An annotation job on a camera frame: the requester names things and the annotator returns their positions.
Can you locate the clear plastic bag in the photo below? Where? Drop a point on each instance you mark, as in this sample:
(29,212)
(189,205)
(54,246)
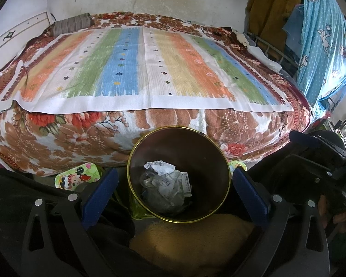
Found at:
(161,202)

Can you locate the striped colourful mat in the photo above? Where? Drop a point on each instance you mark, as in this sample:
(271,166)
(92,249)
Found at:
(118,63)

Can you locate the striped grey pillow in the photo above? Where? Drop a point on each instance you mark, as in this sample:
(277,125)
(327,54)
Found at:
(70,24)

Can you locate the blue cartoon print cloth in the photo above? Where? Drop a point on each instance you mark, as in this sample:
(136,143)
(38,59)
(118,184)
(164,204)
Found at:
(323,49)

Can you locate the yellow garment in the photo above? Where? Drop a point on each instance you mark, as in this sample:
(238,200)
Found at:
(274,14)

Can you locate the brown bin with gold rim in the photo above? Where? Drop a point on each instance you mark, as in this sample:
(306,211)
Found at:
(201,161)

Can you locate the light blue plastic bag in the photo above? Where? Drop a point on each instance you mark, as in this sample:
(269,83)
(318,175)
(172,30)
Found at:
(294,28)

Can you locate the metal rack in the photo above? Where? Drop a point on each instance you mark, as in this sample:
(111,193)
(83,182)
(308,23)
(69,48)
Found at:
(259,39)

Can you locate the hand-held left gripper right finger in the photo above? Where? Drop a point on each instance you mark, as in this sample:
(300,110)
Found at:
(250,196)

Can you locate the white cloth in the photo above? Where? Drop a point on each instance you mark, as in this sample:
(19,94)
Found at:
(265,57)

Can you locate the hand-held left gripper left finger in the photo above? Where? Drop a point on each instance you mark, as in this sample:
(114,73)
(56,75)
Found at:
(101,196)

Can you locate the black cloth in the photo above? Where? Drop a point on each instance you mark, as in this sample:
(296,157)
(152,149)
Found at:
(8,207)

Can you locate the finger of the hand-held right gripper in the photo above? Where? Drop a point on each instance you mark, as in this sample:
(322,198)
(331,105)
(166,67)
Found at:
(302,139)

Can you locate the white headboard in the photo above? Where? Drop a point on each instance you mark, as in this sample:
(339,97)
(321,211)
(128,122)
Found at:
(17,33)

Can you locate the floral brown blanket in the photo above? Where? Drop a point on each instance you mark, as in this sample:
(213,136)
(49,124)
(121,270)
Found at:
(75,138)

